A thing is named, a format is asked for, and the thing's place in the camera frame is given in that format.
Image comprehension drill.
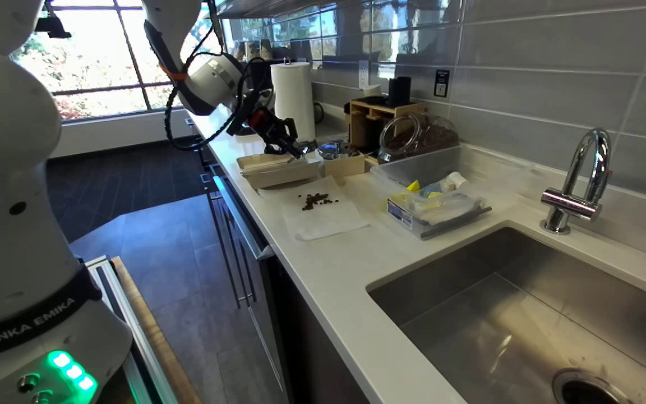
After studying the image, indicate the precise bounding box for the white paper towel roll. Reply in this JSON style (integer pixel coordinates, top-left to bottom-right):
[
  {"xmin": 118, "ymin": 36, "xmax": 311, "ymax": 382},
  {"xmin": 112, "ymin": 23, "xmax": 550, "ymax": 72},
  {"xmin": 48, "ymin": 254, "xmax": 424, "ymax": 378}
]
[{"xmin": 269, "ymin": 61, "xmax": 319, "ymax": 145}]

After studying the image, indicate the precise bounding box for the wooden box organizer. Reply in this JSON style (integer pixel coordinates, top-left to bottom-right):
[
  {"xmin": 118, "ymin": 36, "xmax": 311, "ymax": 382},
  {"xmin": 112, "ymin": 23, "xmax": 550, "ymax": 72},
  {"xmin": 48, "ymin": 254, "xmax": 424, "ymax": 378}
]
[{"xmin": 342, "ymin": 93, "xmax": 431, "ymax": 152}]

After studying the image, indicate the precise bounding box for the clear plastic bin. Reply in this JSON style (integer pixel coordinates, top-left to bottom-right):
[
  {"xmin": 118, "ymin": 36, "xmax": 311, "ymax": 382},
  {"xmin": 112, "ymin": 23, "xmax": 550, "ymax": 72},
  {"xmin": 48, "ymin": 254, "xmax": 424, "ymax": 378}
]
[{"xmin": 367, "ymin": 141, "xmax": 494, "ymax": 243}]

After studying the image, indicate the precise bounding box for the clear plastic container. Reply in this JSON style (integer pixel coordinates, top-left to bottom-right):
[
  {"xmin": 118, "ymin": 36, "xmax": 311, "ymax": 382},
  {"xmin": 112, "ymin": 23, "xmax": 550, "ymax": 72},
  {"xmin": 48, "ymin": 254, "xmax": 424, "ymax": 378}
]
[{"xmin": 385, "ymin": 193, "xmax": 488, "ymax": 237}]

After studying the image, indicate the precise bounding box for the wall power outlet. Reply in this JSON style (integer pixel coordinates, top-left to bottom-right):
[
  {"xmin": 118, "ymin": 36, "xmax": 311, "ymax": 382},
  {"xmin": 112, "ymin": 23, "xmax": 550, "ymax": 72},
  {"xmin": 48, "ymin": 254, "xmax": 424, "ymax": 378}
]
[{"xmin": 431, "ymin": 66, "xmax": 452, "ymax": 100}]

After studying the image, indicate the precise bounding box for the stainless steel sink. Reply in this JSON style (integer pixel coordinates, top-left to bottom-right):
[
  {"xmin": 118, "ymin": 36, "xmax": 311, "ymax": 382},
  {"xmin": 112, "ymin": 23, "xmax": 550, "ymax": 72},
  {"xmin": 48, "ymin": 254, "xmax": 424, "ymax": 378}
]
[{"xmin": 366, "ymin": 222, "xmax": 646, "ymax": 404}]

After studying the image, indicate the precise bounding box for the small white bottle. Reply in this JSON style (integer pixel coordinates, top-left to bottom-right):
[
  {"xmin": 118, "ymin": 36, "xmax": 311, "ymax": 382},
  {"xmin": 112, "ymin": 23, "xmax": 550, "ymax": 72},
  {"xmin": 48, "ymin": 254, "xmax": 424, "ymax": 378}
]
[{"xmin": 439, "ymin": 170, "xmax": 470, "ymax": 196}]

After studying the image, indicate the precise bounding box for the white paper napkin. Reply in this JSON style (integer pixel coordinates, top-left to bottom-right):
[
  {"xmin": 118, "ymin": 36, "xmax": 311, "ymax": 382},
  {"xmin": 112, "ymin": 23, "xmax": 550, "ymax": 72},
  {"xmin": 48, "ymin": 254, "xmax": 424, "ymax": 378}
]
[{"xmin": 281, "ymin": 176, "xmax": 375, "ymax": 245}]

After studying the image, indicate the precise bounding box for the brown coffee beans pile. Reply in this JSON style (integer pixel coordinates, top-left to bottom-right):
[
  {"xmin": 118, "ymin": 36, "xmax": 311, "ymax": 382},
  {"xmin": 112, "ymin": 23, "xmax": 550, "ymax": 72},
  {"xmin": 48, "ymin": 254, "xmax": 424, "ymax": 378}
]
[{"xmin": 299, "ymin": 190, "xmax": 341, "ymax": 212}]

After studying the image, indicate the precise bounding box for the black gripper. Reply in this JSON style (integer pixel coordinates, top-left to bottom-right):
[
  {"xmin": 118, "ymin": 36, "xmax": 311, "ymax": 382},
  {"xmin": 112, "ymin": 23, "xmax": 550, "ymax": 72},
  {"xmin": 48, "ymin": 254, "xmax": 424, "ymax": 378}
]
[{"xmin": 244, "ymin": 100, "xmax": 304, "ymax": 161}]

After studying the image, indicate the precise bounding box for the round wire rack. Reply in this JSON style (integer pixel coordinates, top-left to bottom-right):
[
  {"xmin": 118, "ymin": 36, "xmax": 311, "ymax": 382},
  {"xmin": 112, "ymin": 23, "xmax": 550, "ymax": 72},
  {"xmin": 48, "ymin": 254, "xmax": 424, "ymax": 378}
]
[{"xmin": 375, "ymin": 109, "xmax": 461, "ymax": 164}]

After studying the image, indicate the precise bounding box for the black overhead mount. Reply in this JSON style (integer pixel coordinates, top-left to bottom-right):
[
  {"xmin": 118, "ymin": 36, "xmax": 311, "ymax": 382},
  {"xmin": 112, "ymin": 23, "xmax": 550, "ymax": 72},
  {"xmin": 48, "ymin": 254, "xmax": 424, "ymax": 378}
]
[{"xmin": 33, "ymin": 0, "xmax": 74, "ymax": 40}]

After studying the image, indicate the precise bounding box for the sink drain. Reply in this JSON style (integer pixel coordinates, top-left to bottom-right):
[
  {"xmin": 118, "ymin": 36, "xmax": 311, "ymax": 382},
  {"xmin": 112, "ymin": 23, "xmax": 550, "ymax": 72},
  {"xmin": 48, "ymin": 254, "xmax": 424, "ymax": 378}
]
[{"xmin": 550, "ymin": 365, "xmax": 633, "ymax": 404}]

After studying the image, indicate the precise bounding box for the metal rail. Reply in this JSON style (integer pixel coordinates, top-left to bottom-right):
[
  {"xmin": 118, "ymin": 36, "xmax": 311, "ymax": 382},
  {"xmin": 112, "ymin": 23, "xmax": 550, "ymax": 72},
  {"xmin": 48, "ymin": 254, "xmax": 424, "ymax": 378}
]
[{"xmin": 85, "ymin": 254, "xmax": 179, "ymax": 404}]

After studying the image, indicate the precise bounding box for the black cup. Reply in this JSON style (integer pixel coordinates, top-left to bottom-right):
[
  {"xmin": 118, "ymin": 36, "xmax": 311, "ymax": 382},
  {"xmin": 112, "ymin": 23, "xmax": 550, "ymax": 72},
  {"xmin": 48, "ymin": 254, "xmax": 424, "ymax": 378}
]
[{"xmin": 385, "ymin": 74, "xmax": 414, "ymax": 109}]

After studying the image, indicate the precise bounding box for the chrome curved faucet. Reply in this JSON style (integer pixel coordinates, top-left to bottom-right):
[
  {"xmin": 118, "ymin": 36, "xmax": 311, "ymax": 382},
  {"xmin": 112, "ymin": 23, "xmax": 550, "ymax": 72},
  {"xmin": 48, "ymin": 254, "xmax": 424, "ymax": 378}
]
[{"xmin": 539, "ymin": 126, "xmax": 614, "ymax": 236}]

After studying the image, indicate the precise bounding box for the metal cabinet drawer handle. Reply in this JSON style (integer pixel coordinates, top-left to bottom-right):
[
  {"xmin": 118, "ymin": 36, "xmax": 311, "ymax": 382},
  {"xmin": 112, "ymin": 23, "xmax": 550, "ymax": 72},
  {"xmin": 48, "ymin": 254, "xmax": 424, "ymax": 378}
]
[{"xmin": 208, "ymin": 170, "xmax": 274, "ymax": 262}]

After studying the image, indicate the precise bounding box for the large window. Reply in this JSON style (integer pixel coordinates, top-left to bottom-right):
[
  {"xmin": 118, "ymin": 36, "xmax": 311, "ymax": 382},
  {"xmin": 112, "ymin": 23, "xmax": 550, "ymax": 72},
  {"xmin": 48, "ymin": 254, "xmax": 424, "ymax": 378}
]
[{"xmin": 11, "ymin": 0, "xmax": 229, "ymax": 126}]

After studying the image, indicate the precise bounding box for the wooden strip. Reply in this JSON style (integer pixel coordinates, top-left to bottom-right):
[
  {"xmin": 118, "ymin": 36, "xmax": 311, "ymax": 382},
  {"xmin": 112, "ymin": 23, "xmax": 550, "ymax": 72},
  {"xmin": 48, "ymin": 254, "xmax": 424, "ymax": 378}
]
[{"xmin": 107, "ymin": 254, "xmax": 202, "ymax": 404}]

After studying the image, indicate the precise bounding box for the wooden cutting board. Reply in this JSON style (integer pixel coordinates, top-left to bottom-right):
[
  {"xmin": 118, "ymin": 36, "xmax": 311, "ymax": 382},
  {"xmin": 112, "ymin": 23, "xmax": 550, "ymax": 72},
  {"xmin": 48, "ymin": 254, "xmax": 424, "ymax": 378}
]
[{"xmin": 235, "ymin": 147, "xmax": 377, "ymax": 193}]

